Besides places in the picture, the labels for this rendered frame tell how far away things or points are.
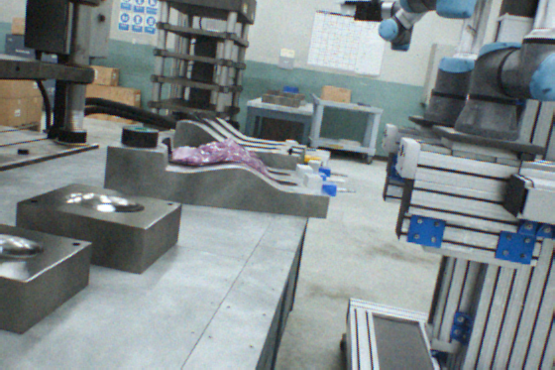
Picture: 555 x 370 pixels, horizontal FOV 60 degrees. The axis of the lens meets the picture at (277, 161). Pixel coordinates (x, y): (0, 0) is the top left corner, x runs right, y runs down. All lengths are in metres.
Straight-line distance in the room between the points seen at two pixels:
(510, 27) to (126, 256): 1.25
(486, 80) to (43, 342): 1.09
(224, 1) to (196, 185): 4.42
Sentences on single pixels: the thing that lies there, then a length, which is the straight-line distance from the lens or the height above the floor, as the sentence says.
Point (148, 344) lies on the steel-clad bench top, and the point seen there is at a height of 0.80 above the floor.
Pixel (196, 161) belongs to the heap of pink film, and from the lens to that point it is 1.13.
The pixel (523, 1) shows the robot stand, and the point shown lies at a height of 1.42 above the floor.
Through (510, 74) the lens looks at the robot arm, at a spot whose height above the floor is 1.19.
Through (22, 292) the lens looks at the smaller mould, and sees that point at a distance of 0.58.
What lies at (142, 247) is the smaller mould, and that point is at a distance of 0.72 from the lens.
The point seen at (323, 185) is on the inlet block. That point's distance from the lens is 1.17.
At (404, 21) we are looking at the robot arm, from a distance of 1.89.
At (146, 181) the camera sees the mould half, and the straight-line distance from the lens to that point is 1.08.
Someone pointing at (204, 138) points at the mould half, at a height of 0.89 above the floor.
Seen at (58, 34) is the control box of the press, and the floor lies 1.13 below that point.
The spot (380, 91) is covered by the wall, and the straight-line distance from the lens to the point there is 7.98.
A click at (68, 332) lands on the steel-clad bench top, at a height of 0.80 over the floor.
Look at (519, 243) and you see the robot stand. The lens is 1.41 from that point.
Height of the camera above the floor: 1.11
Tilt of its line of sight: 10 degrees down
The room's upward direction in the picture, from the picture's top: 9 degrees clockwise
